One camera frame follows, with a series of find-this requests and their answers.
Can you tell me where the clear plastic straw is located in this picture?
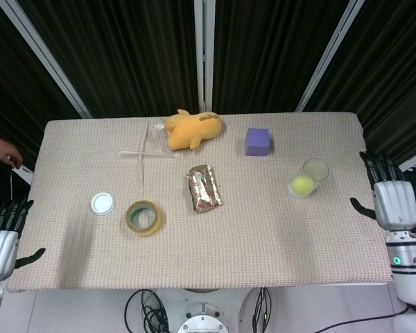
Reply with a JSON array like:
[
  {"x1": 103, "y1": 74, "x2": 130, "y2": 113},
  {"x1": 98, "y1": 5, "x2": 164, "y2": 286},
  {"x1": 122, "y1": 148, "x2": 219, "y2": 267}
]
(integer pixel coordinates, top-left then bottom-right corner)
[{"x1": 120, "y1": 150, "x2": 164, "y2": 157}]

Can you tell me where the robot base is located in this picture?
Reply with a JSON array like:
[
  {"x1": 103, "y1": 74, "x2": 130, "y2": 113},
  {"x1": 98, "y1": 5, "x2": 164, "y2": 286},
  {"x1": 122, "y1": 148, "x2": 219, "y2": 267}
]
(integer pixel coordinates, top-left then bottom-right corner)
[{"x1": 155, "y1": 287, "x2": 254, "y2": 333}]

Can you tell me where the beige checkered tablecloth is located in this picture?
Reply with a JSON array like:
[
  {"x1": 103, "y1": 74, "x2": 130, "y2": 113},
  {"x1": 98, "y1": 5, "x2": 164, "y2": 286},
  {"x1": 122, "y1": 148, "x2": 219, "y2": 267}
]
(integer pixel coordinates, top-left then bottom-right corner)
[{"x1": 6, "y1": 111, "x2": 393, "y2": 293}]

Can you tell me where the white cable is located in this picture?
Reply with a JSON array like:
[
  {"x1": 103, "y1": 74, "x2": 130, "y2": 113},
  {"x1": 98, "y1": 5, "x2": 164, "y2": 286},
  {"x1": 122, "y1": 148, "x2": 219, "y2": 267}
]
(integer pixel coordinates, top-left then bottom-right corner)
[{"x1": 8, "y1": 156, "x2": 16, "y2": 209}]

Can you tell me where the purple foam cube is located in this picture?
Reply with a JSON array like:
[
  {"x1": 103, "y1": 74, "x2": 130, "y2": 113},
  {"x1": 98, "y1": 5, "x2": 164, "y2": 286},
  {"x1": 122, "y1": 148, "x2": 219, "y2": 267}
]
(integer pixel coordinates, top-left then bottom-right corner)
[{"x1": 245, "y1": 128, "x2": 273, "y2": 157}]

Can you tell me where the black cable bundle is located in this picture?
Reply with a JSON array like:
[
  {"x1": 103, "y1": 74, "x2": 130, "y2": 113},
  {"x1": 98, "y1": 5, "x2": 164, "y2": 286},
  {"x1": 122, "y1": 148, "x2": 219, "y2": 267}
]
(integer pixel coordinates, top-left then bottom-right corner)
[
  {"x1": 251, "y1": 287, "x2": 273, "y2": 333},
  {"x1": 124, "y1": 289, "x2": 171, "y2": 333}
]

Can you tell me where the clear plastic cup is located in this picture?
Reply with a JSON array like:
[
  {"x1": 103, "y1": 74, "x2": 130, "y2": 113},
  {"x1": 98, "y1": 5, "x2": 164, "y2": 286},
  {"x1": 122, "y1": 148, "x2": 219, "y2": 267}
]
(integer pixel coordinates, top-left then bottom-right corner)
[{"x1": 287, "y1": 157, "x2": 330, "y2": 200}]

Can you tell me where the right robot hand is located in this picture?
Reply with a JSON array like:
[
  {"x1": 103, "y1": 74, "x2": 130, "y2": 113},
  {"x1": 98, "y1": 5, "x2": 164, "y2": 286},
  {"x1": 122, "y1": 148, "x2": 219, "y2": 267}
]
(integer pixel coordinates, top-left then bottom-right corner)
[{"x1": 349, "y1": 151, "x2": 416, "y2": 231}]

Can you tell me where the white round lid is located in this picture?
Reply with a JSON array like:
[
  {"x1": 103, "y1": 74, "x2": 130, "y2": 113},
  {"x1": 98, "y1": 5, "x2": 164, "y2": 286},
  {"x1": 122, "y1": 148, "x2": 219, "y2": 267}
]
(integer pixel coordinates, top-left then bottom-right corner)
[{"x1": 91, "y1": 192, "x2": 116, "y2": 217}]

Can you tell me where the yellow tennis ball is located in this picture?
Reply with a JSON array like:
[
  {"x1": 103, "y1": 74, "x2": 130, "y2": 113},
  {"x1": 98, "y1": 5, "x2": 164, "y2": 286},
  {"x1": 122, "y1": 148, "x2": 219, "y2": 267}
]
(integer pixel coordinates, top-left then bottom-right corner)
[{"x1": 291, "y1": 175, "x2": 314, "y2": 197}]

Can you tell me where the person's hand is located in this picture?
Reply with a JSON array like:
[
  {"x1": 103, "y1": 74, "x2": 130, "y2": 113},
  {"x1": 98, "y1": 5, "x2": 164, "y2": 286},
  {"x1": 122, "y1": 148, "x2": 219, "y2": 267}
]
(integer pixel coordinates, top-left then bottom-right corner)
[{"x1": 0, "y1": 128, "x2": 24, "y2": 169}]

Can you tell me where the gold foil snack packet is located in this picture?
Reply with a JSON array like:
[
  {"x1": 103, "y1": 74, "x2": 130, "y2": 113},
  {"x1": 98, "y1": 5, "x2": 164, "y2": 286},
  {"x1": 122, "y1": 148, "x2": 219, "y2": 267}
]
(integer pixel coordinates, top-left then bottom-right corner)
[{"x1": 185, "y1": 164, "x2": 225, "y2": 212}]

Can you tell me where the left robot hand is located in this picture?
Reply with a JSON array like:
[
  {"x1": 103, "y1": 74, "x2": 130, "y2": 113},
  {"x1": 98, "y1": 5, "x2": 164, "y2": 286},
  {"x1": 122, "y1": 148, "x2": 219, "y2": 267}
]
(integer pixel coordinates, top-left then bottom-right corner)
[{"x1": 0, "y1": 199, "x2": 46, "y2": 282}]

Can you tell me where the yellow tape roll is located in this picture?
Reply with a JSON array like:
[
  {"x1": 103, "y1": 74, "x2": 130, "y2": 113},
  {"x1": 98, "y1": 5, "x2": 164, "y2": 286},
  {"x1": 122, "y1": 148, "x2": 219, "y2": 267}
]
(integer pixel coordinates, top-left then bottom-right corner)
[{"x1": 125, "y1": 200, "x2": 163, "y2": 238}]

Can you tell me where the orange plush toy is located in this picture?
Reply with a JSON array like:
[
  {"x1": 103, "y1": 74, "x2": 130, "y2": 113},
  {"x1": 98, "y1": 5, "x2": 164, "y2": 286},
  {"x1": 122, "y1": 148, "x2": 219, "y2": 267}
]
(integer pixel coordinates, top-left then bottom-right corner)
[{"x1": 164, "y1": 108, "x2": 224, "y2": 151}]

